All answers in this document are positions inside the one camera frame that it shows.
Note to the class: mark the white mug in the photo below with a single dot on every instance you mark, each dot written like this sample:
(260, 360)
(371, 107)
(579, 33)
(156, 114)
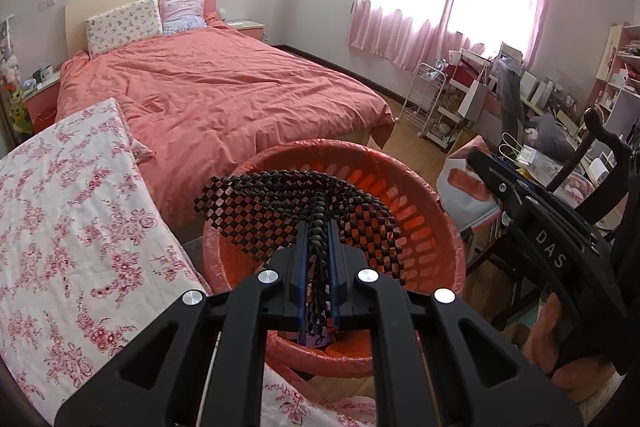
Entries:
(46, 71)

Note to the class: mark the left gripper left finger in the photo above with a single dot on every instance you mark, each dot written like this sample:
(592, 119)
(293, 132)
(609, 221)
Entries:
(201, 361)

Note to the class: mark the cluttered desk with items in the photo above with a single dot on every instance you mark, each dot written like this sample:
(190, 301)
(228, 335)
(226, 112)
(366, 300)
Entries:
(478, 78)

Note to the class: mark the wall power socket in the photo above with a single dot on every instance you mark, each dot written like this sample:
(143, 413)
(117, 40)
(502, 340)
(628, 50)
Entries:
(46, 4)

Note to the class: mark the right bedside nightstand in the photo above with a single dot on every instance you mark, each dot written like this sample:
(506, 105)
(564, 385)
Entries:
(249, 28)

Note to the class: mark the plush toy display tube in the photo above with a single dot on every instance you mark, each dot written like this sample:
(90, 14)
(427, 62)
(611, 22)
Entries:
(13, 110)

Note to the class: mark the floral white pillow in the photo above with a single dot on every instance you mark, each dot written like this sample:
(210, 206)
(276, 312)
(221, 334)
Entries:
(132, 22)

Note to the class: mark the black checkered mesh net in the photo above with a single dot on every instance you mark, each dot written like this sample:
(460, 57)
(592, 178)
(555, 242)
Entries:
(260, 211)

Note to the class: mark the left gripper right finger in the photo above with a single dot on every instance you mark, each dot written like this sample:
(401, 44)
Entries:
(436, 361)

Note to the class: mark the red plastic laundry basket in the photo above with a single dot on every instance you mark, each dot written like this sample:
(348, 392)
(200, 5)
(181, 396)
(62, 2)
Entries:
(430, 252)

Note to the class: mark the blue tissue pack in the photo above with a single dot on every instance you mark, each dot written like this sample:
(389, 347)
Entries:
(314, 341)

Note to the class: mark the person's right hand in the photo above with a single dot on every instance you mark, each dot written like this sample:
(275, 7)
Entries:
(579, 378)

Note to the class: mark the white wire rack cart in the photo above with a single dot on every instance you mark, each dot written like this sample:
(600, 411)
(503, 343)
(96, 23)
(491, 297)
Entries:
(426, 86)

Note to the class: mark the red bin by nightstand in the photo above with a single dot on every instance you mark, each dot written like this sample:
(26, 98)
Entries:
(45, 119)

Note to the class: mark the pink left nightstand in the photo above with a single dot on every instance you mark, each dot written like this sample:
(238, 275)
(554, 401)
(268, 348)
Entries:
(43, 98)

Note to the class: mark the floral pink white tablecloth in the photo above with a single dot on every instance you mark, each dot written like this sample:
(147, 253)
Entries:
(86, 260)

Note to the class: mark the yellow snack bag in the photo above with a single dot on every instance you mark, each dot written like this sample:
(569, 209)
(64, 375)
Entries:
(463, 195)

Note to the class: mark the salmon pink bed duvet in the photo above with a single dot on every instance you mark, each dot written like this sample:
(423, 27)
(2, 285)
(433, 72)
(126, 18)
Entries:
(204, 101)

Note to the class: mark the pink white bookshelf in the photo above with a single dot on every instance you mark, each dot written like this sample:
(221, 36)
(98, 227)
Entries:
(616, 92)

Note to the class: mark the pink striped pillow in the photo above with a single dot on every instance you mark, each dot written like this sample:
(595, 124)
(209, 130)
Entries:
(181, 15)

